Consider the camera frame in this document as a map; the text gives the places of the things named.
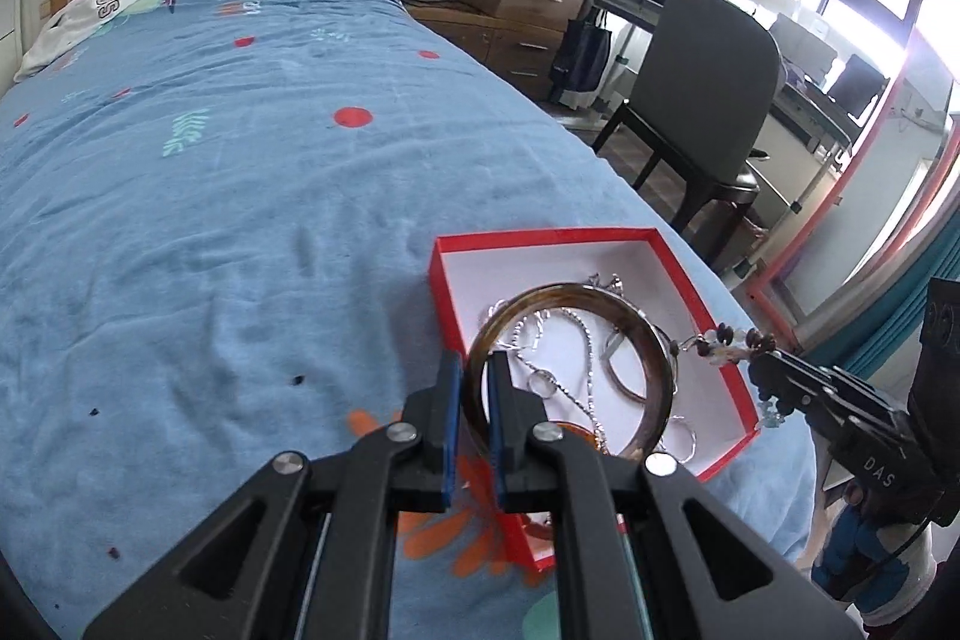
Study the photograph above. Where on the black bag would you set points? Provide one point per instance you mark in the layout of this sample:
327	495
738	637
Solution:
581	63

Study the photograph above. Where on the white garment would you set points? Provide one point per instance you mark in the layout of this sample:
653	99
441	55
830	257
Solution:
67	25

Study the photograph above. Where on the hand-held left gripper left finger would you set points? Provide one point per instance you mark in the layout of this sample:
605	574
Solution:
450	430

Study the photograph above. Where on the thin silver bangle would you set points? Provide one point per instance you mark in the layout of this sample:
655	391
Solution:
619	381

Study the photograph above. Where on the low wooden cabinet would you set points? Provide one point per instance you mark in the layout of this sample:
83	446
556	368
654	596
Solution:
517	48

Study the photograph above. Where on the red box white inside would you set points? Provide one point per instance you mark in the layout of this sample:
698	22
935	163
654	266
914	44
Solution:
525	280

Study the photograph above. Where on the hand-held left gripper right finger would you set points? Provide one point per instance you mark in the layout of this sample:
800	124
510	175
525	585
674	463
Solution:
496	430

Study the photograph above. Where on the dark monitor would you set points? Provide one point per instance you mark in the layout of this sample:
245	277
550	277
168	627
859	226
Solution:
855	85

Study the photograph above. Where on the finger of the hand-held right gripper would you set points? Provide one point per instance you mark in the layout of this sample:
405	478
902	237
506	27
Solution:
814	407
810	371

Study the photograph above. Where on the teal curtain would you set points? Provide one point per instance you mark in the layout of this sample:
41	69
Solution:
885	325

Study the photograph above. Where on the brown tortoiseshell bangle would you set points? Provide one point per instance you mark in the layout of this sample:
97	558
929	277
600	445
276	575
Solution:
570	291

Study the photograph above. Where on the grey chair black legs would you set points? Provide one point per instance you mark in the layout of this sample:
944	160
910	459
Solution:
712	70

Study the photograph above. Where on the blue bed with headboard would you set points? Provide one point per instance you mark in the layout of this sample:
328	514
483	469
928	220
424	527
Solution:
225	197

